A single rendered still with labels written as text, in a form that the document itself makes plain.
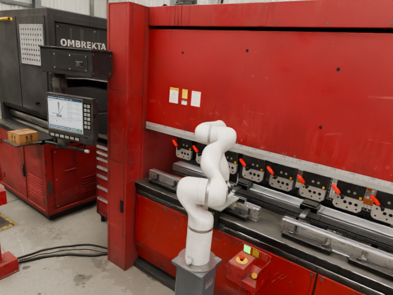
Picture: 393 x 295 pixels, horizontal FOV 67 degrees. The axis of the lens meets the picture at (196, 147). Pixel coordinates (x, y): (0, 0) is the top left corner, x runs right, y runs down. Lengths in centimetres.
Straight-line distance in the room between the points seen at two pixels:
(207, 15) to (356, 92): 106
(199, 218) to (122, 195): 141
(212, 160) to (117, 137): 130
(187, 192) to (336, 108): 99
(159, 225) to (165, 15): 167
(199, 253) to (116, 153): 141
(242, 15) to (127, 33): 86
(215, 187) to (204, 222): 18
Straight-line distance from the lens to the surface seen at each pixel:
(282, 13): 195
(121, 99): 247
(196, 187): 132
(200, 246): 144
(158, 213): 259
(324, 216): 231
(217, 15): 215
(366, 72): 183
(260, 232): 211
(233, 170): 215
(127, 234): 286
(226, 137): 155
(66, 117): 254
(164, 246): 270
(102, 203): 364
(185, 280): 155
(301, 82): 189
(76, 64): 244
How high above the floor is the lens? 193
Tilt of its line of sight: 16 degrees down
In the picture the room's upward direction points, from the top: 5 degrees clockwise
